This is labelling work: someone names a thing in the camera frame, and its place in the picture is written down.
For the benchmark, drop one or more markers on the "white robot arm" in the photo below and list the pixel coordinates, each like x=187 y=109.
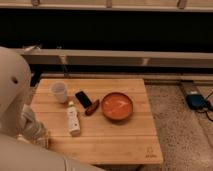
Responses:
x=17 y=118

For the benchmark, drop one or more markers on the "orange bowl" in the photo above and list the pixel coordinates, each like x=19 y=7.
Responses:
x=117 y=106

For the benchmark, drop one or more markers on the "black smartphone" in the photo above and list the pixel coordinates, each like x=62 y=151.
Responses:
x=83 y=99

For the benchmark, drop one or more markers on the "wooden table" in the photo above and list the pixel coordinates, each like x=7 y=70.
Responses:
x=101 y=141

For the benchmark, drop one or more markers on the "white plastic bottle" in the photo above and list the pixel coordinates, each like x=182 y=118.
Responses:
x=73 y=121

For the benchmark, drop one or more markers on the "blue power adapter box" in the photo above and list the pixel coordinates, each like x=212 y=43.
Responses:
x=196 y=102

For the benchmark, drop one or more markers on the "white shelf rail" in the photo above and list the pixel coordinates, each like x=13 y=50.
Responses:
x=117 y=58

